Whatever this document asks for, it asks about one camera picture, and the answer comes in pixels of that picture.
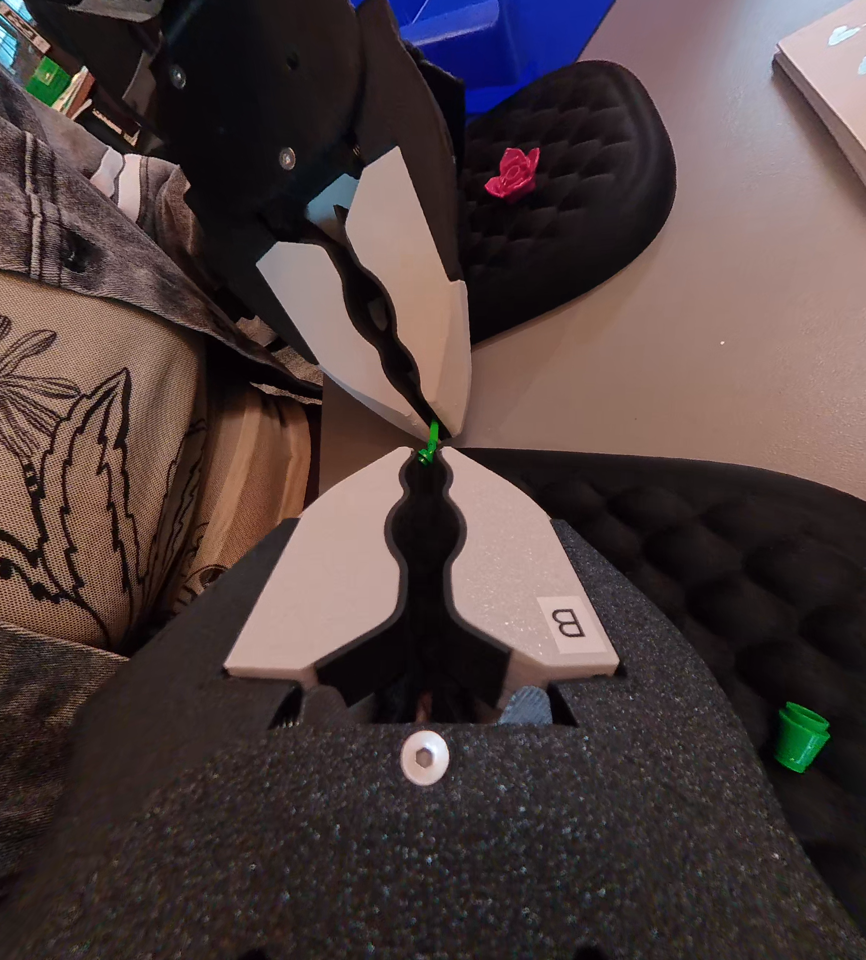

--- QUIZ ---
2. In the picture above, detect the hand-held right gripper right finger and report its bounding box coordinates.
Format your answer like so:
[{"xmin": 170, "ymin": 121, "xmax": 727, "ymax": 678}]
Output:
[{"xmin": 440, "ymin": 447, "xmax": 621, "ymax": 687}]

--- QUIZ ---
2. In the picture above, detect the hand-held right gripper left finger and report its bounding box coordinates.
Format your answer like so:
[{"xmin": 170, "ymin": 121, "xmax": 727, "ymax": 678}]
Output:
[{"xmin": 224, "ymin": 446, "xmax": 413, "ymax": 687}]

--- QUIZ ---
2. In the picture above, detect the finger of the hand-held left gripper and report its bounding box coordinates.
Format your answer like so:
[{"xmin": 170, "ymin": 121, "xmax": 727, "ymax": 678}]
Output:
[
  {"xmin": 256, "ymin": 238, "xmax": 425, "ymax": 441},
  {"xmin": 344, "ymin": 144, "xmax": 473, "ymax": 438}
]

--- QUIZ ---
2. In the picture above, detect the red flower lego piece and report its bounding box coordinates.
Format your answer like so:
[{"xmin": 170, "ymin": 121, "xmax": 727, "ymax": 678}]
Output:
[{"xmin": 485, "ymin": 146, "xmax": 541, "ymax": 202}]

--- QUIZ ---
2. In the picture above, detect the blue plastic bin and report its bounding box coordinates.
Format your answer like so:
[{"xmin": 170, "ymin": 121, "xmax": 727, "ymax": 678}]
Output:
[{"xmin": 388, "ymin": 0, "xmax": 615, "ymax": 115}]

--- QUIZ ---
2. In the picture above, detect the lego instruction booklet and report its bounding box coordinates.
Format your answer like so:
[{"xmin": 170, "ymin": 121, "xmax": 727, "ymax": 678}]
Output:
[{"xmin": 772, "ymin": 0, "xmax": 866, "ymax": 240}]

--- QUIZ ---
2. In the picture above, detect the green lego cone piece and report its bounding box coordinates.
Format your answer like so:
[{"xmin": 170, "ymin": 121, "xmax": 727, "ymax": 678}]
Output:
[{"xmin": 772, "ymin": 702, "xmax": 831, "ymax": 775}]

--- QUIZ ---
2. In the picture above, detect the black foam pad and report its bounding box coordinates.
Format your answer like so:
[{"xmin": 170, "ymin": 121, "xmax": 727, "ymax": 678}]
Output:
[
  {"xmin": 459, "ymin": 60, "xmax": 677, "ymax": 346},
  {"xmin": 470, "ymin": 448, "xmax": 866, "ymax": 960}
]

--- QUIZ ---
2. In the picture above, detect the person's beige printed shirt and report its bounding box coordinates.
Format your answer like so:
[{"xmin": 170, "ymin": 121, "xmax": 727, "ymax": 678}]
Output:
[{"xmin": 0, "ymin": 261, "xmax": 323, "ymax": 654}]

